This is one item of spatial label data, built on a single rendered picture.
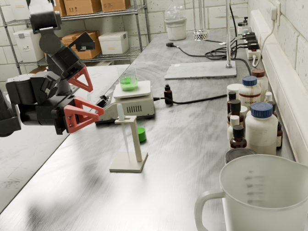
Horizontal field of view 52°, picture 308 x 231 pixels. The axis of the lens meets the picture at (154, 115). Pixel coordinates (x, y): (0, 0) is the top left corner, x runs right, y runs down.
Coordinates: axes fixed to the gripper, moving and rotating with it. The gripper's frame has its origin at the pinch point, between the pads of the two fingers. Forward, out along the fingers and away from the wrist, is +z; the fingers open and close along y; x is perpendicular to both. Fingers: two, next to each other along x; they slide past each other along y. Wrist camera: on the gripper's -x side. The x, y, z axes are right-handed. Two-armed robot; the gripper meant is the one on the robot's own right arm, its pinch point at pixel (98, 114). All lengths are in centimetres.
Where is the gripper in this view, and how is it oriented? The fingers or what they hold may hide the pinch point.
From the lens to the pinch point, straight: 77.9
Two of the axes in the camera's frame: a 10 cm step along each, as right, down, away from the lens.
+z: 9.7, 0.0, -2.3
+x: 1.0, 9.0, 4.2
